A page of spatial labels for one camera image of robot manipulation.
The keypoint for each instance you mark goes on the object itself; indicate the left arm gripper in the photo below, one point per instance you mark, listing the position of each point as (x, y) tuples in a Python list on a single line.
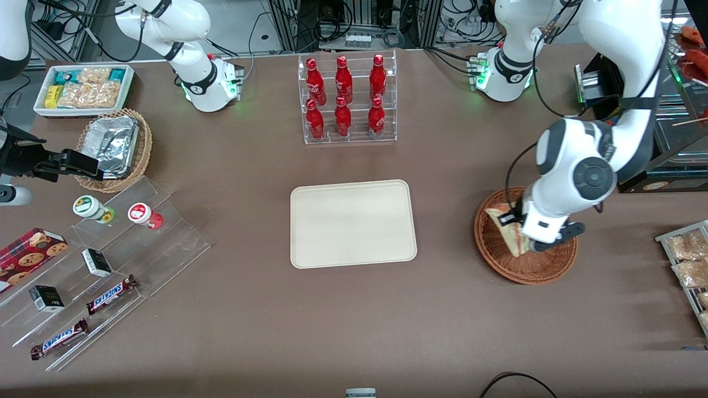
[(518, 209)]

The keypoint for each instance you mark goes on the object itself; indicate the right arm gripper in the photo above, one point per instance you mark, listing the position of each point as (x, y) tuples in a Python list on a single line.
[(21, 157)]

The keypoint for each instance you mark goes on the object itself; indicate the triangular sandwich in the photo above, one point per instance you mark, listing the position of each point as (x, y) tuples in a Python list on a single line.
[(511, 237)]

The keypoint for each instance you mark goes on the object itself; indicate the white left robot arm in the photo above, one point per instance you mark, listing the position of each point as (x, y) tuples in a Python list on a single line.
[(594, 177)]

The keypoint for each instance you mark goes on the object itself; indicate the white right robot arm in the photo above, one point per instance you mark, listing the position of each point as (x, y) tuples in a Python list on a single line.
[(202, 77)]

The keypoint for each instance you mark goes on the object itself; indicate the round brown wicker basket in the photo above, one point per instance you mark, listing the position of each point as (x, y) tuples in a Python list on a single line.
[(498, 260)]

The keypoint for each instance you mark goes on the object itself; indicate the oval wicker basket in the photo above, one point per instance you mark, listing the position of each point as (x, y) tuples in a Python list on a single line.
[(144, 146)]

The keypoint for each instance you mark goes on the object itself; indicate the cream rectangular serving tray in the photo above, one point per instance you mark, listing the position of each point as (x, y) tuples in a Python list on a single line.
[(354, 224)]

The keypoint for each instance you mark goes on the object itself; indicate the stacked aluminium foil trays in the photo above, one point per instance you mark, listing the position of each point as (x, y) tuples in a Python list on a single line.
[(110, 143)]

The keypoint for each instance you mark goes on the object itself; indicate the green lidded cup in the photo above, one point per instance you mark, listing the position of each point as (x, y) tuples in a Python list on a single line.
[(88, 207)]

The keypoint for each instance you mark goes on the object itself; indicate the clear bag of crackers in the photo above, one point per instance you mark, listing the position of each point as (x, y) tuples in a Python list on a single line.
[(91, 95)]

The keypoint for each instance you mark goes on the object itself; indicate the white plastic snack bin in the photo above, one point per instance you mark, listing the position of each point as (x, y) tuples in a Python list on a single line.
[(41, 108)]

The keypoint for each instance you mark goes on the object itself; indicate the red lidded cup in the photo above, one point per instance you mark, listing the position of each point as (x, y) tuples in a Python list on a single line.
[(141, 214)]

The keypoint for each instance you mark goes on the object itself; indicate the yellow snack packet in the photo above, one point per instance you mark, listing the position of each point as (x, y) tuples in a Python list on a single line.
[(52, 97)]

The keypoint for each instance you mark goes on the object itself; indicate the teal snack packet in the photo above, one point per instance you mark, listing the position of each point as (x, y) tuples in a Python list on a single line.
[(65, 76)]

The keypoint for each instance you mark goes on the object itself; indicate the small black box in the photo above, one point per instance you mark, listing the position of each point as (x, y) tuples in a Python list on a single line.
[(97, 262), (47, 299)]

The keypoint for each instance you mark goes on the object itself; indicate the red plaid cookie box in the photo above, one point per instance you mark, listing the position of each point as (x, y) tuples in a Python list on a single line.
[(27, 257)]

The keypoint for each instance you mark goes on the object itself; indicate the clear acrylic stepped shelf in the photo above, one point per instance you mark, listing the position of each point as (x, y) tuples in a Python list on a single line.
[(166, 243)]

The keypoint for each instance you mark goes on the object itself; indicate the Snickers chocolate bar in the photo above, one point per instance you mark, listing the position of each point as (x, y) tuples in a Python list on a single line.
[(109, 294), (58, 339)]

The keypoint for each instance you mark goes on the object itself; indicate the clear bag of biscuits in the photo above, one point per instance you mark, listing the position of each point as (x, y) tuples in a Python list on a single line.
[(691, 273), (688, 245)]

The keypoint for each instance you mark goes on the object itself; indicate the black food warmer machine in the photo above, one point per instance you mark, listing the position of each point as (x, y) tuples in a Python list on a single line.
[(600, 69)]

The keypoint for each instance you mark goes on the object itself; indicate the red cola bottle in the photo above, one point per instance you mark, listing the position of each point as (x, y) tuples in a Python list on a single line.
[(315, 83), (378, 80), (343, 83), (315, 122), (376, 120), (343, 120)]

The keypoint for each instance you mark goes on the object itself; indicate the clear acrylic bottle rack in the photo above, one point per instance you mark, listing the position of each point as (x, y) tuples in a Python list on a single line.
[(357, 138)]

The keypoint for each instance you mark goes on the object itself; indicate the small grey device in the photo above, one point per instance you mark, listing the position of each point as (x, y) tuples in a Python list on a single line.
[(360, 393)]

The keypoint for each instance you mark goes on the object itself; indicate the red sausage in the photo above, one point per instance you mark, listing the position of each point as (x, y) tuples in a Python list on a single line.
[(694, 34), (697, 59)]

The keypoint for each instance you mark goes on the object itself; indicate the white power strip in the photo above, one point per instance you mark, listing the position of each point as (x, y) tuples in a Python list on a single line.
[(358, 40)]

